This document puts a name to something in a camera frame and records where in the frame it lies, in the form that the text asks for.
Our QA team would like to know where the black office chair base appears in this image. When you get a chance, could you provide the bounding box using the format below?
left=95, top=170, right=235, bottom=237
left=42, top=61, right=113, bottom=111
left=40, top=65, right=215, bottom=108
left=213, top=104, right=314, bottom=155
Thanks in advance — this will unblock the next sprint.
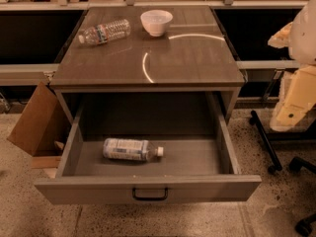
left=288, top=155, right=316, bottom=237

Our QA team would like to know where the blue labelled plastic bottle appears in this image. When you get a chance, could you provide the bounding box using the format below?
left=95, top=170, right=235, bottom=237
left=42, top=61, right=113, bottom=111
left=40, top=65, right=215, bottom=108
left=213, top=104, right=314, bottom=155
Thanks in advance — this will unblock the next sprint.
left=103, top=138, right=164, bottom=162

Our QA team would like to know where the brown cardboard box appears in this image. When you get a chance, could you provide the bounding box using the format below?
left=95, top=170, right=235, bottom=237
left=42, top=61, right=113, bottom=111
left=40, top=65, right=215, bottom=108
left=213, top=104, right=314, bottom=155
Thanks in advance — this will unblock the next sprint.
left=8, top=83, right=70, bottom=156

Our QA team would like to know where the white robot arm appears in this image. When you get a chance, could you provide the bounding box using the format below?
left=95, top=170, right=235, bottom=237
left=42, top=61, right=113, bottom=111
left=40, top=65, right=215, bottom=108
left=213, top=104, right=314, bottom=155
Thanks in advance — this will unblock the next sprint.
left=268, top=0, right=316, bottom=131

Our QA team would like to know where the black drawer handle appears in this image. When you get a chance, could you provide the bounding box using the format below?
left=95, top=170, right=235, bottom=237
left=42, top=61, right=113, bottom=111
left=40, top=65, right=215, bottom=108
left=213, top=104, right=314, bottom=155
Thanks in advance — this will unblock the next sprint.
left=132, top=188, right=169, bottom=201

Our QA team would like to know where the clear plastic water bottle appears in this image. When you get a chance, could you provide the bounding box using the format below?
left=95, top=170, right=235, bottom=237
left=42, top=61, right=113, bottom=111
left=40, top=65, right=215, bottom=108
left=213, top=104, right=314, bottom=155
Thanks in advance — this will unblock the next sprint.
left=78, top=19, right=131, bottom=45

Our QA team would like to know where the grey cabinet with counter top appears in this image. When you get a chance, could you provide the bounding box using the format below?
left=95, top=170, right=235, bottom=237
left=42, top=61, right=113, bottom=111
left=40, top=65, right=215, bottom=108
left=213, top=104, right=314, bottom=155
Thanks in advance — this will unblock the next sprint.
left=50, top=5, right=244, bottom=119

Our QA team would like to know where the white bowl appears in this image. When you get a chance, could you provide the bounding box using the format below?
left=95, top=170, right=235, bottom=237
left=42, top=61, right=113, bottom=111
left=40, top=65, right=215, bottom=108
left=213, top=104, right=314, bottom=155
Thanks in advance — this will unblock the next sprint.
left=140, top=10, right=173, bottom=37

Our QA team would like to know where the black chair leg with caster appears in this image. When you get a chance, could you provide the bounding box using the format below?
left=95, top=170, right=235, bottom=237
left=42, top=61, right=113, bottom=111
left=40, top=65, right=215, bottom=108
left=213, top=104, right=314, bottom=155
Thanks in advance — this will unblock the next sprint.
left=249, top=111, right=282, bottom=175

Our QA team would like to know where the open grey top drawer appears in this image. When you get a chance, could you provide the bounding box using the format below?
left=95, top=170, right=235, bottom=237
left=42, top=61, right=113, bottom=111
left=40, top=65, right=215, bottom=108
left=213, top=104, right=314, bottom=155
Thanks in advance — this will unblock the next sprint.
left=35, top=92, right=261, bottom=204

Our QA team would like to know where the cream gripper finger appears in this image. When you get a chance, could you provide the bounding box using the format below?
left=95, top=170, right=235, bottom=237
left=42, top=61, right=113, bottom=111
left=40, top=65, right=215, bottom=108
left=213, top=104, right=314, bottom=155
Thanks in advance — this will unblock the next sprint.
left=268, top=23, right=292, bottom=48
left=270, top=65, right=316, bottom=132

